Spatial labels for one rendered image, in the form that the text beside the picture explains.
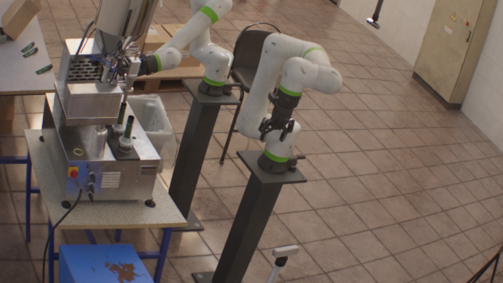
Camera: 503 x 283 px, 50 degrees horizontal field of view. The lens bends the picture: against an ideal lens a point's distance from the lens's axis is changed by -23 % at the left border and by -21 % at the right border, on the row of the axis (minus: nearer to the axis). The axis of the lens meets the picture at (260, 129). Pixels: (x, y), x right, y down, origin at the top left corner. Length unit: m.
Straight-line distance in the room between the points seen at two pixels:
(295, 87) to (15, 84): 1.89
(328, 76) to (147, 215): 1.02
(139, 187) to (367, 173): 2.96
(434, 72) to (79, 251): 5.94
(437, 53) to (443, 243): 3.40
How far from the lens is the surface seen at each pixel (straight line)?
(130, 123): 2.75
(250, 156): 3.29
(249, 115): 3.09
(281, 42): 2.94
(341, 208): 4.94
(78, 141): 2.82
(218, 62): 3.64
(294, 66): 2.54
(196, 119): 3.80
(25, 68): 3.98
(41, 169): 3.05
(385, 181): 5.55
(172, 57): 3.14
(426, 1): 8.59
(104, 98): 2.60
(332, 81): 2.56
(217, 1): 3.39
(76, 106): 2.57
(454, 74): 7.71
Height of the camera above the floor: 2.55
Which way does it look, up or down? 27 degrees down
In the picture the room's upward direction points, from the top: 20 degrees clockwise
